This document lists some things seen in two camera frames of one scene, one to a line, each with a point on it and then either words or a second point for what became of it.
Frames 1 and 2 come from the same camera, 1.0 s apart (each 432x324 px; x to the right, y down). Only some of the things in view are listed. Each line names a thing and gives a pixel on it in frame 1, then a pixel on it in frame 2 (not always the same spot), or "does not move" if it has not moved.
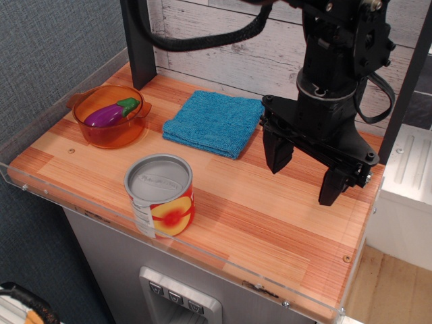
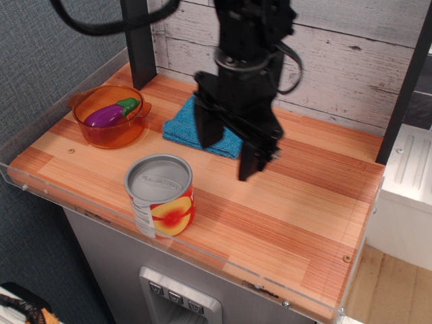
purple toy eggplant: x=112 y=113 does not move
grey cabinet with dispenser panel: x=143 y=284 does not move
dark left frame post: x=141 y=48 does not move
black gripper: x=320 y=122 -> x=241 y=99
